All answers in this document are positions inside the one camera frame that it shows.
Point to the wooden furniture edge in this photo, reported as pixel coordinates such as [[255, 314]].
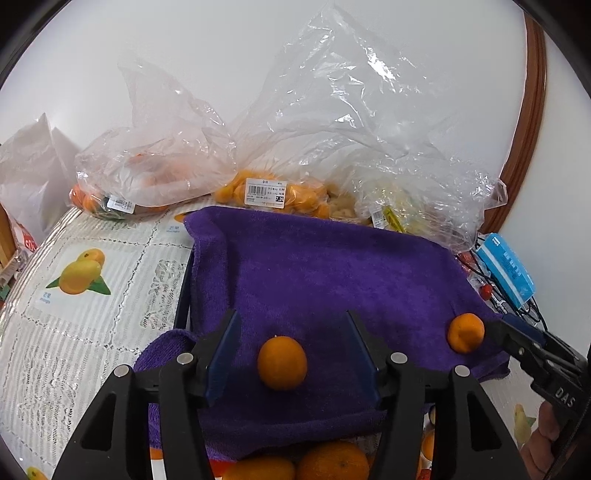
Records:
[[5, 240]]

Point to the red and white packet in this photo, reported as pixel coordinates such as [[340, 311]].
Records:
[[25, 237]]

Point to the medium orange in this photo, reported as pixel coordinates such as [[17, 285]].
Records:
[[263, 470]]

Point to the brown wooden door frame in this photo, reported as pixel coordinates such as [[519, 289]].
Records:
[[528, 115]]

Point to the purple towel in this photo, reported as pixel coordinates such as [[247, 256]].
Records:
[[314, 272]]

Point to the small mandarin orange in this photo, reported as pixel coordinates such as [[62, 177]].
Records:
[[465, 333]]

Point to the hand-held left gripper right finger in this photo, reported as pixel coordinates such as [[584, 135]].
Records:
[[362, 355]]

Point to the fruit-print lace tablecloth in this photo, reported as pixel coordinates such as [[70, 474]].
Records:
[[92, 332]]

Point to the clear bag of mandarins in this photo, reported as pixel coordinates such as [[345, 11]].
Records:
[[152, 170]]

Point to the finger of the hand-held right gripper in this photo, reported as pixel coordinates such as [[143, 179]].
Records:
[[538, 364], [517, 333]]

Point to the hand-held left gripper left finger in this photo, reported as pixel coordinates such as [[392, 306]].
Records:
[[224, 355]]

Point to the person's right hand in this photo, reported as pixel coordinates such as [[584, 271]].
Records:
[[542, 438]]

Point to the blue and white box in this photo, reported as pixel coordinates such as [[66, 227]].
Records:
[[505, 267]]

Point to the clear bag of yellow fruit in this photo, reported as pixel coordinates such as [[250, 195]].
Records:
[[429, 198]]

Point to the clear bag of kumquats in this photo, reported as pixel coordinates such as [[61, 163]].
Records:
[[295, 138]]

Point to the white plastic bag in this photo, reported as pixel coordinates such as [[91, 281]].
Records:
[[32, 175]]

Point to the smooth round orange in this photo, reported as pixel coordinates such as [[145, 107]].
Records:
[[281, 362]]

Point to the large rough-skinned orange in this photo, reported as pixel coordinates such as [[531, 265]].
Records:
[[337, 461]]

